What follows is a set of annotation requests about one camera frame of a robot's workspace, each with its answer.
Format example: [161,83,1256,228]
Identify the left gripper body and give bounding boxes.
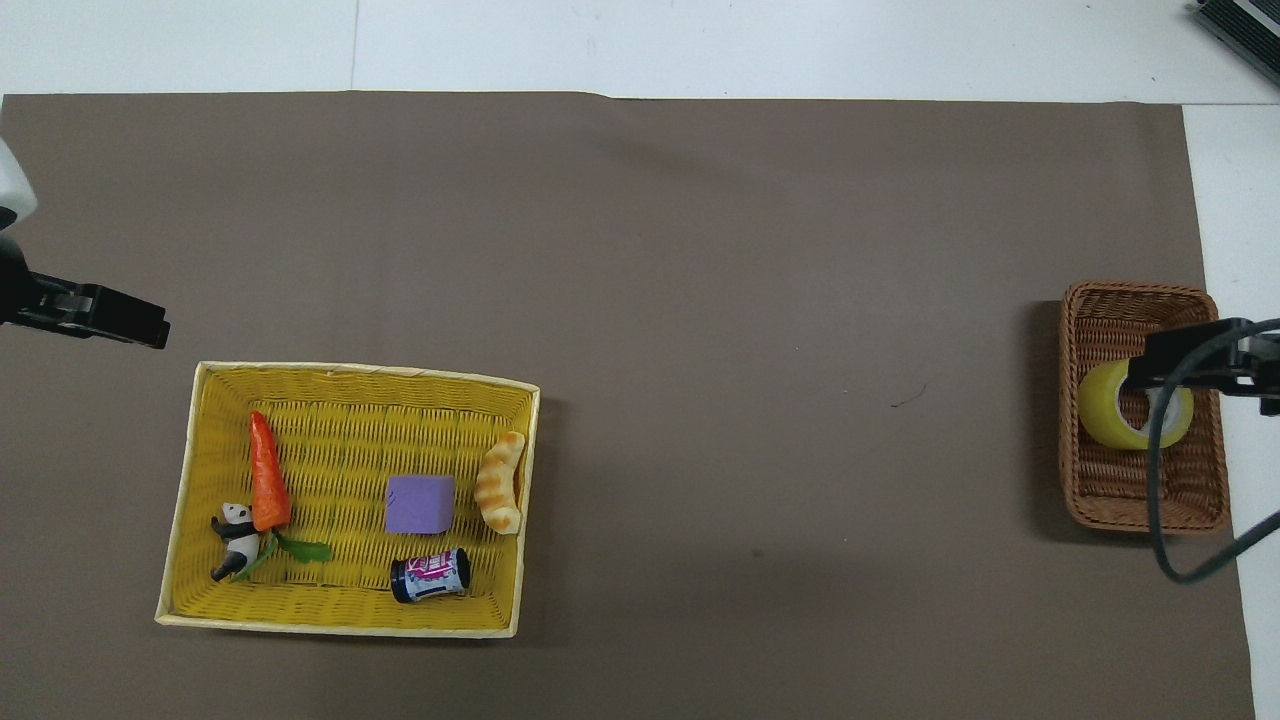
[0,233,47,329]

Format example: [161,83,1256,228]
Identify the yellow woven basket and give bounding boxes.
[154,361,542,640]

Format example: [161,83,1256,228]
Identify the yellow tape roll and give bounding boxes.
[1077,358,1196,452]

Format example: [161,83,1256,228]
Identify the brown wicker basket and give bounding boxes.
[1058,280,1233,537]

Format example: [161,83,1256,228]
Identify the orange toy carrot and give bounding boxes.
[247,410,334,567]

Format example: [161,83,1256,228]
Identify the small panda figure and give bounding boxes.
[209,501,264,584]

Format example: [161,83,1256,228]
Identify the purple square block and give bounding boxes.
[385,475,457,536]

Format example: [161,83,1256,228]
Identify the small printed can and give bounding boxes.
[389,546,472,605]

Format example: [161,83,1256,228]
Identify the toy bread piece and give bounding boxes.
[474,430,527,536]

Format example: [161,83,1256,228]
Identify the black stand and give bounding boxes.
[1190,0,1280,59]

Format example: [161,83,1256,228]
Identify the black cable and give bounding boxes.
[1146,317,1280,586]

